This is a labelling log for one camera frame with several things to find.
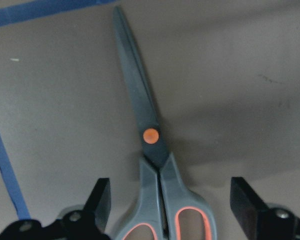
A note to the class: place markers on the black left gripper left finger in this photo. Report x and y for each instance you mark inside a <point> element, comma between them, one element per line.
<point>88,223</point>

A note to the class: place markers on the grey orange scissors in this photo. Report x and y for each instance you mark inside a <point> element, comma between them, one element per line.
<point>162,194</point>

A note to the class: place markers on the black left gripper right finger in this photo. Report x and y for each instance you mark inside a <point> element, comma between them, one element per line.
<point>259,220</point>

